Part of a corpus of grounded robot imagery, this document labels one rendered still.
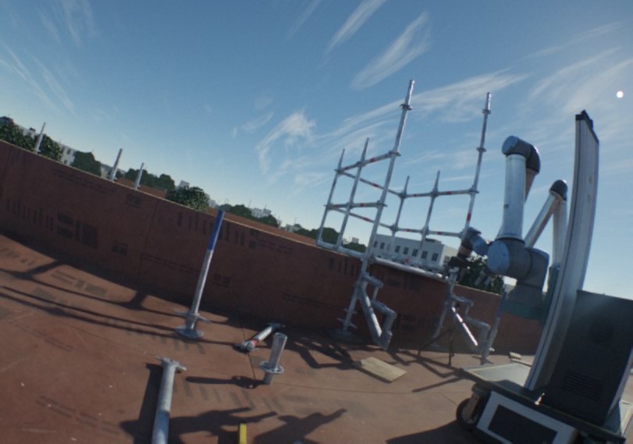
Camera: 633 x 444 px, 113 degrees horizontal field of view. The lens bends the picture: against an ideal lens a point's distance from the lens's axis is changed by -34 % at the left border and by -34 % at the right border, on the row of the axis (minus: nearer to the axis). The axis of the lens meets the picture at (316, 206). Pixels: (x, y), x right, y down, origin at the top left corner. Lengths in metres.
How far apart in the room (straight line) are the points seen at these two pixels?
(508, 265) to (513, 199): 0.33
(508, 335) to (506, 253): 3.32
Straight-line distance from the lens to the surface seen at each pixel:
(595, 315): 1.55
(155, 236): 2.72
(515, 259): 1.54
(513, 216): 1.62
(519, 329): 4.96
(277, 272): 2.76
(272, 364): 1.61
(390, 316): 2.35
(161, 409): 1.19
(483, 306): 4.15
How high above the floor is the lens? 0.76
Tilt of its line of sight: 6 degrees up
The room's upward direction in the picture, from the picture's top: 17 degrees clockwise
